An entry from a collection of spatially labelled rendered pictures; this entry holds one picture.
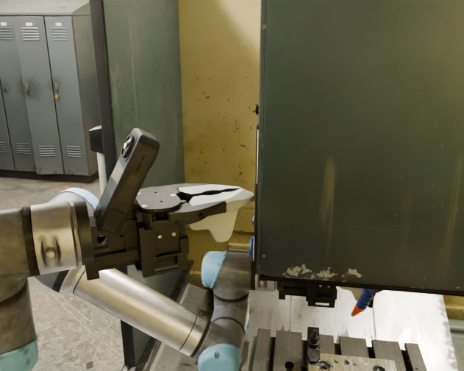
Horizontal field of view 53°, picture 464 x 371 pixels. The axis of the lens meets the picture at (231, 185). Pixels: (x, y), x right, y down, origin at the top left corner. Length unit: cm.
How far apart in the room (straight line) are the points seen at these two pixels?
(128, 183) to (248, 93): 140
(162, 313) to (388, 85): 57
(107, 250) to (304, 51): 30
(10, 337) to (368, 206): 42
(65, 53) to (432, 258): 504
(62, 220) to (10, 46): 528
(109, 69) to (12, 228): 79
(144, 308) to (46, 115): 485
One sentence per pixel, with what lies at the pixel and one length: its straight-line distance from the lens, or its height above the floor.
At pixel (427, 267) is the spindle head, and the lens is 60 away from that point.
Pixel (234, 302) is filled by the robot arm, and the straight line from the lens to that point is 98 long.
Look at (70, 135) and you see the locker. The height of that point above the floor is 58.
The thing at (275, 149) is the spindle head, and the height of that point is 172.
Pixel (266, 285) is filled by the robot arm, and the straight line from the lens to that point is 95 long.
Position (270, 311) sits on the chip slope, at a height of 74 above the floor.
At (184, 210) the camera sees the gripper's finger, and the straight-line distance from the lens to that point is 51.
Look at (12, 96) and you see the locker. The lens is 586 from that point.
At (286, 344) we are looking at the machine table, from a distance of 154.
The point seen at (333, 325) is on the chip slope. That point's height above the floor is 73.
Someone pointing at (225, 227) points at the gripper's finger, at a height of 162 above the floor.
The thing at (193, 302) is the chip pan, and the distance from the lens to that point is 213.
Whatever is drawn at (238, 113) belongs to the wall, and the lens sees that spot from 190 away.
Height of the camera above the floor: 186
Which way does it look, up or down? 20 degrees down
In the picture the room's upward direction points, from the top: straight up
